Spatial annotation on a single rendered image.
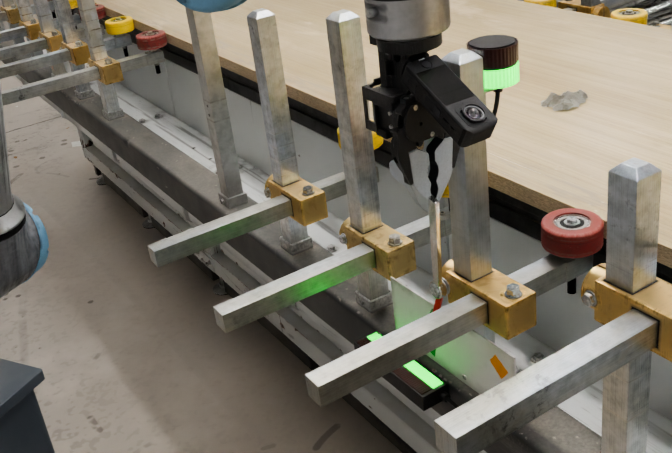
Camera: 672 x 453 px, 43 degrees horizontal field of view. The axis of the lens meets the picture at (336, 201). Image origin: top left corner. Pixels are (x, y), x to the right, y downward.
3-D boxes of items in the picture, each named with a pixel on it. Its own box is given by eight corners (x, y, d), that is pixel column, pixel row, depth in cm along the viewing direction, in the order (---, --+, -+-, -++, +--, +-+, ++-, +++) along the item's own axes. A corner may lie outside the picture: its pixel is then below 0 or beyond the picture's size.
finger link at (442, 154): (425, 190, 106) (420, 120, 102) (456, 206, 102) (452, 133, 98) (405, 198, 105) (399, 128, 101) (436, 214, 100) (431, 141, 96)
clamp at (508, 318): (507, 341, 106) (506, 307, 104) (438, 297, 117) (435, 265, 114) (540, 323, 109) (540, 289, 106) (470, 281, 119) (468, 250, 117)
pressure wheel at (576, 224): (572, 315, 113) (573, 239, 108) (529, 291, 120) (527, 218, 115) (614, 292, 117) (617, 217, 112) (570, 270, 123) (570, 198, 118)
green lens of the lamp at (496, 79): (491, 92, 100) (491, 74, 99) (458, 82, 104) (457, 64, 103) (530, 79, 102) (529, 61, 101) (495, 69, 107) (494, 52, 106)
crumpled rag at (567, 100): (554, 114, 148) (554, 101, 147) (534, 102, 154) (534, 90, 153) (599, 103, 151) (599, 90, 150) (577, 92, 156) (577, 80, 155)
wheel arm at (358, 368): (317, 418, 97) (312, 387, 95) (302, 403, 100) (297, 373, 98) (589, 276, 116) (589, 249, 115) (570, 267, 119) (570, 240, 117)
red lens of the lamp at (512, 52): (491, 72, 98) (490, 53, 97) (457, 62, 103) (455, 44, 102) (529, 58, 101) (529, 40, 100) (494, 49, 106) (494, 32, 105)
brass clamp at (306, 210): (301, 228, 146) (297, 202, 144) (263, 203, 157) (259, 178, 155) (331, 216, 149) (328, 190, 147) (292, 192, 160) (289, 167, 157)
